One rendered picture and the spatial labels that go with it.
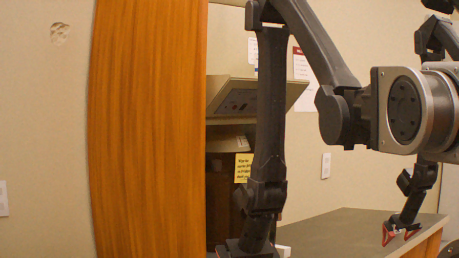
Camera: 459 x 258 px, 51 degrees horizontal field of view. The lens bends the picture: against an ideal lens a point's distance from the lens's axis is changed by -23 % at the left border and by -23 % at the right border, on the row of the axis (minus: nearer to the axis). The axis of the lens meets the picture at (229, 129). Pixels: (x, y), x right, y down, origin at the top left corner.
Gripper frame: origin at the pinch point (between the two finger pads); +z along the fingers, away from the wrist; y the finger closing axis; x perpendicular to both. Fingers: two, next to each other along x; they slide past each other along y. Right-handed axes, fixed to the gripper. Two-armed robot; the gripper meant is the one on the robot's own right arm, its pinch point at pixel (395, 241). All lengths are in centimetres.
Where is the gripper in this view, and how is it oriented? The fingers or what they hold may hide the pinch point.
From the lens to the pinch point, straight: 164.9
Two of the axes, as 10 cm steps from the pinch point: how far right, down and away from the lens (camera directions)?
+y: -9.4, 0.1, -3.5
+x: 3.0, 5.4, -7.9
